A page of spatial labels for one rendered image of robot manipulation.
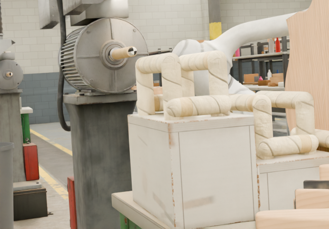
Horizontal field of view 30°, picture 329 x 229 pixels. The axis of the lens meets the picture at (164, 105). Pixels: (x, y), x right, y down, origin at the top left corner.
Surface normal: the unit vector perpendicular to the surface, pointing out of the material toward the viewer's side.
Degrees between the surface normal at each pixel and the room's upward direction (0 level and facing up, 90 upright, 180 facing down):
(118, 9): 90
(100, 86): 115
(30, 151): 90
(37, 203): 90
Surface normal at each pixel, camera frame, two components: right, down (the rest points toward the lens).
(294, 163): 0.29, 0.04
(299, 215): -0.06, -1.00
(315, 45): -0.95, 0.07
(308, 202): -0.39, 0.07
